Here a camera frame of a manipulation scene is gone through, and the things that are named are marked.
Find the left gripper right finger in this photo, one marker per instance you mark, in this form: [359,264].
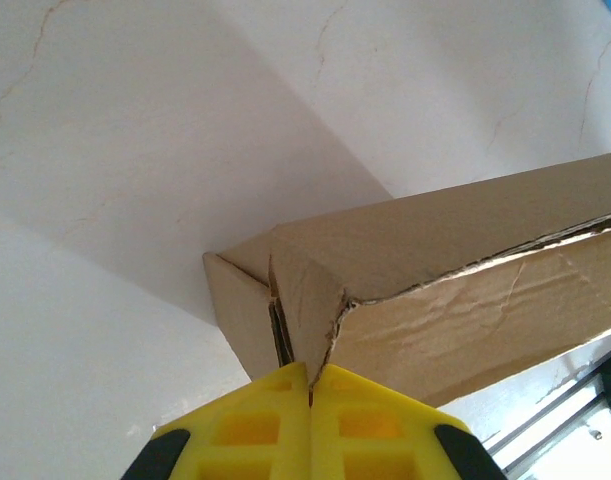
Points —
[380,435]

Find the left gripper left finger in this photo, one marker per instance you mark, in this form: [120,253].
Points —
[245,435]

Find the brown cardboard paper box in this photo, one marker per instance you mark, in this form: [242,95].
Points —
[435,260]

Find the aluminium table frame rail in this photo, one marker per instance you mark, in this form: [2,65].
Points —
[560,440]

